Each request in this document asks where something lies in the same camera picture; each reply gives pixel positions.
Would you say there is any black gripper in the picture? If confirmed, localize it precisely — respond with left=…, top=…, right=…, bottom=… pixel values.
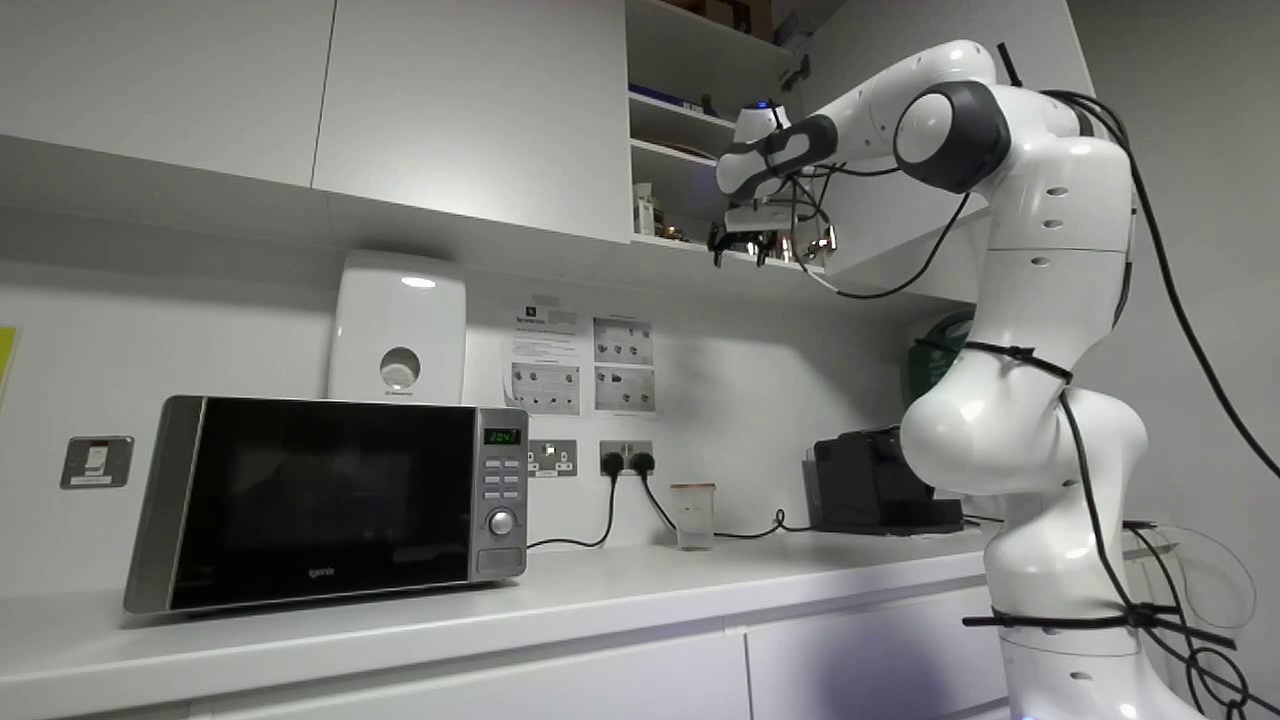
left=709, top=196, right=804, bottom=267

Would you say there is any white base cabinet door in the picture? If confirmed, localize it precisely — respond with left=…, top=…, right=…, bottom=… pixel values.
left=745, top=585, right=1014, bottom=720
left=195, top=629, right=753, bottom=720

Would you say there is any open white shelf unit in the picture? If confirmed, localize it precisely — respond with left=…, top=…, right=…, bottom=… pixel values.
left=624, top=0, right=813, bottom=265

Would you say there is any black coffee machine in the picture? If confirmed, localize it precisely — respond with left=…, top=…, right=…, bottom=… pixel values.
left=813, top=422, right=970, bottom=534

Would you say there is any clear plastic cup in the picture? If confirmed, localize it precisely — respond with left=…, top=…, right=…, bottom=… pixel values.
left=667, top=480, right=720, bottom=552

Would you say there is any silver toaster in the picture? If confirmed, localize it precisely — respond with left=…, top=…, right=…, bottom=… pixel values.
left=121, top=391, right=534, bottom=619

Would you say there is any white wall notice sheet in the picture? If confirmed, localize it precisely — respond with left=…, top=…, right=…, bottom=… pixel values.
left=593, top=362, right=662, bottom=417
left=510, top=360, right=586, bottom=417
left=593, top=316, right=662, bottom=368

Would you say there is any small wall label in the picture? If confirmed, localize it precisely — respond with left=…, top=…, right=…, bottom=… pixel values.
left=512, top=295, right=586, bottom=334

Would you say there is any double wall socket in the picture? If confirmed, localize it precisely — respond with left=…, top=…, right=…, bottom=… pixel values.
left=595, top=436, right=662, bottom=480

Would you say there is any black coffee machine power cable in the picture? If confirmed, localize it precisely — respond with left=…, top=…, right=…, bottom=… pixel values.
left=636, top=456, right=820, bottom=545

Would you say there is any silver wall switch plate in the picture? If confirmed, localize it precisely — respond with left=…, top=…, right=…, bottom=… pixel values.
left=528, top=436, right=581, bottom=480

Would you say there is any black microwave power cable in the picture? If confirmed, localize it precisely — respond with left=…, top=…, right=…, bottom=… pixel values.
left=528, top=456, right=624, bottom=552

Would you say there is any white wall dispenser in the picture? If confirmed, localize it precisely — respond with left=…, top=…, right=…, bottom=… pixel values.
left=325, top=252, right=471, bottom=404

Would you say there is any silver switch plate with sticker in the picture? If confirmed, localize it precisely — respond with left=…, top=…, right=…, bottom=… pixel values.
left=56, top=431, right=137, bottom=490

